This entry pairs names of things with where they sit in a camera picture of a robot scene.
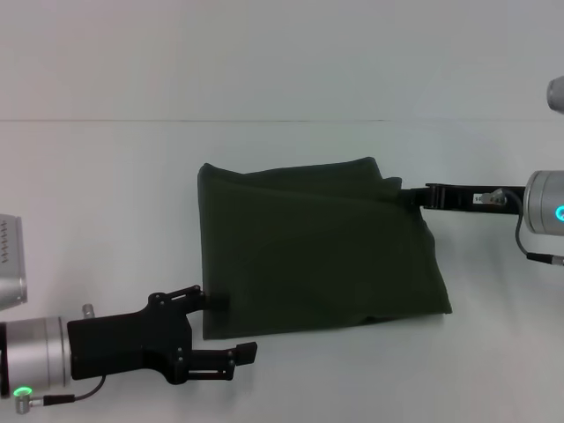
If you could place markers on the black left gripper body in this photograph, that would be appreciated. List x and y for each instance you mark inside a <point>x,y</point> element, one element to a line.
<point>123,343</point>

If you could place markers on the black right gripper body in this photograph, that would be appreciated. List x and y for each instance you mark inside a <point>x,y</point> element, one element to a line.
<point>476,198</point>

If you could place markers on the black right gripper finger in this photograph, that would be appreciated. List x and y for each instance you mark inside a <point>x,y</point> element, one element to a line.
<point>414,197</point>

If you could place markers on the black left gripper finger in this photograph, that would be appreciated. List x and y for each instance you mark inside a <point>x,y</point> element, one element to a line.
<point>194,299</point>
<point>220,357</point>

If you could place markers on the dark green t-shirt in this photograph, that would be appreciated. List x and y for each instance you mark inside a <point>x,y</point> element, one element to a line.
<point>317,251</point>

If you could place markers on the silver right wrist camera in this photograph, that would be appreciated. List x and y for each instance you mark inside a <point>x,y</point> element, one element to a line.
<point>556,93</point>

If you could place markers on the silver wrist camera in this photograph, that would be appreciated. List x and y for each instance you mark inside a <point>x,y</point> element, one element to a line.
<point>11,260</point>
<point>556,93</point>

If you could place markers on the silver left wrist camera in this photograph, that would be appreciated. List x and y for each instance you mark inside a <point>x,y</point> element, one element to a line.
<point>11,260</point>

